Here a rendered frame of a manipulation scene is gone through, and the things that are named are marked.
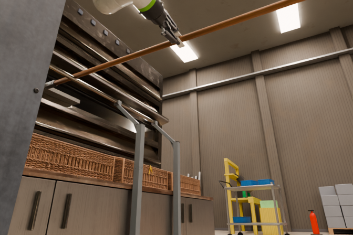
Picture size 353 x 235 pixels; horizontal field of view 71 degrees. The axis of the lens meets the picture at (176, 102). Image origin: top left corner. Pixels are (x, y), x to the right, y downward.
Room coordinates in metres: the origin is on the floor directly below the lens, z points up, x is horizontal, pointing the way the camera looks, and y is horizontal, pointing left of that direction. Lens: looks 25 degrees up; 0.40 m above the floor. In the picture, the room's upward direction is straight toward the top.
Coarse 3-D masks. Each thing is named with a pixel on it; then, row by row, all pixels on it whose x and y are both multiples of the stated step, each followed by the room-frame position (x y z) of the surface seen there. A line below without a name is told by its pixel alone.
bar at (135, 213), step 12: (60, 72) 1.19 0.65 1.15; (84, 84) 1.34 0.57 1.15; (108, 96) 1.52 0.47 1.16; (120, 108) 1.60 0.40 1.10; (132, 120) 1.54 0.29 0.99; (144, 132) 1.52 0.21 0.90; (132, 192) 1.51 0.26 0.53; (180, 192) 1.94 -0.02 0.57; (132, 204) 1.51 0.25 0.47; (180, 204) 1.94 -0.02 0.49; (132, 216) 1.50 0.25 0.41; (180, 216) 1.94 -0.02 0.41; (132, 228) 1.50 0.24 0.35; (180, 228) 1.94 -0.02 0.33
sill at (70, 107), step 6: (42, 96) 1.49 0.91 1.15; (48, 96) 1.53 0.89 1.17; (54, 102) 1.58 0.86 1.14; (60, 102) 1.62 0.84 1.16; (72, 108) 1.71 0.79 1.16; (78, 108) 1.76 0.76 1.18; (84, 114) 1.81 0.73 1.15; (90, 114) 1.87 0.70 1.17; (96, 120) 1.93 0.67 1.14; (102, 120) 1.99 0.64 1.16; (114, 126) 2.12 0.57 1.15; (120, 126) 2.19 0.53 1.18; (126, 132) 2.27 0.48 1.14; (132, 132) 2.35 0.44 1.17; (144, 138) 2.53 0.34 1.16; (156, 144) 2.72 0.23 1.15
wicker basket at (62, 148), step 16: (32, 144) 1.01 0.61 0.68; (48, 144) 1.08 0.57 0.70; (64, 144) 1.15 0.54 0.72; (32, 160) 1.03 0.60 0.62; (48, 160) 1.09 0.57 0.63; (64, 160) 1.67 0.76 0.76; (80, 160) 1.25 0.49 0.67; (96, 160) 1.35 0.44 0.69; (112, 160) 1.47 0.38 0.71; (96, 176) 1.36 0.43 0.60; (112, 176) 1.47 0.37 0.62
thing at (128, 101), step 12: (60, 60) 1.43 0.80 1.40; (48, 72) 1.53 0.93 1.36; (72, 72) 1.57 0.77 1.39; (72, 84) 1.71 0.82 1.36; (96, 84) 1.76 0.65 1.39; (108, 84) 1.81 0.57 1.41; (96, 96) 1.92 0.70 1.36; (120, 96) 1.99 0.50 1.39; (132, 108) 2.23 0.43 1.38; (144, 108) 2.27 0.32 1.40; (144, 120) 2.53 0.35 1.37; (156, 120) 2.58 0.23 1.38; (168, 120) 2.67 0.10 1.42
